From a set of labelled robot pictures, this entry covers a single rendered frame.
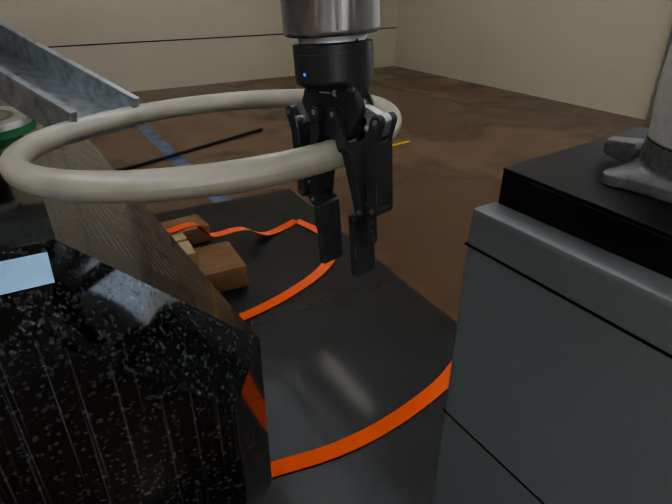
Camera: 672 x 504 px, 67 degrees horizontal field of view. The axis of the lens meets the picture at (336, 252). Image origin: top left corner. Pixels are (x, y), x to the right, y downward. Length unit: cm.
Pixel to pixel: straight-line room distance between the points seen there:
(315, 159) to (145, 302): 33
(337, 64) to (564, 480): 64
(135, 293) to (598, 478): 65
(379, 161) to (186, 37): 587
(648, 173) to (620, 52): 470
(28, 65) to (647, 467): 112
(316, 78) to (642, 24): 494
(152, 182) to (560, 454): 64
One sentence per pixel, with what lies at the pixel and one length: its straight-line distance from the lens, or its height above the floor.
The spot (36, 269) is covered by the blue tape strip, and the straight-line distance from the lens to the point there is 67.
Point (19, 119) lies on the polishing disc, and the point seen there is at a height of 85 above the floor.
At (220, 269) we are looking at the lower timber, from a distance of 201.
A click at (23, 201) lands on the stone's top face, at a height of 82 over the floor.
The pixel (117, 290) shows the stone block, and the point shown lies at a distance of 70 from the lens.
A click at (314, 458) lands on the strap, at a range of 140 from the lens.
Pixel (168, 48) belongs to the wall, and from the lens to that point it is 626.
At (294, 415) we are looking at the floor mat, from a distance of 150.
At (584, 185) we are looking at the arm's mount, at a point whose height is 85.
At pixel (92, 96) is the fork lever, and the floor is 92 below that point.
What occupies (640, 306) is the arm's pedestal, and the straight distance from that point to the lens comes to 65.
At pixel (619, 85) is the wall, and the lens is 543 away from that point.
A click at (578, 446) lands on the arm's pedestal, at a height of 54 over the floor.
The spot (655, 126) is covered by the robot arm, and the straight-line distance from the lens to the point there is 75.
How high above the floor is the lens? 109
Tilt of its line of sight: 28 degrees down
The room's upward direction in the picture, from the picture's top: straight up
